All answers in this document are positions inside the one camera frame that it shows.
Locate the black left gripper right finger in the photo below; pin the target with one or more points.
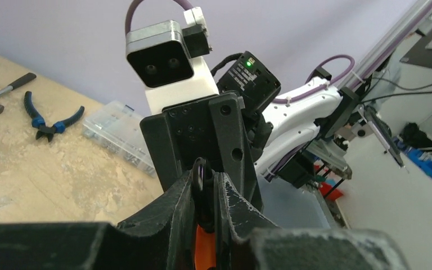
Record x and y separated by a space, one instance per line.
239 228

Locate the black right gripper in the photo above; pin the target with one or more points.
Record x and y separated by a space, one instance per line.
209 128

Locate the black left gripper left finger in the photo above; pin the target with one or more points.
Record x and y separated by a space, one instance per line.
162 234

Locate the orange black padlock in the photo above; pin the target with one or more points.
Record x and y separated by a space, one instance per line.
205 223

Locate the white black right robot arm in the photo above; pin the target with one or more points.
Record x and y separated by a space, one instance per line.
246 128

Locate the clear plastic screw organizer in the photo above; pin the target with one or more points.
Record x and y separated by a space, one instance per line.
116 127

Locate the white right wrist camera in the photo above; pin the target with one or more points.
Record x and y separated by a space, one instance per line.
169 59

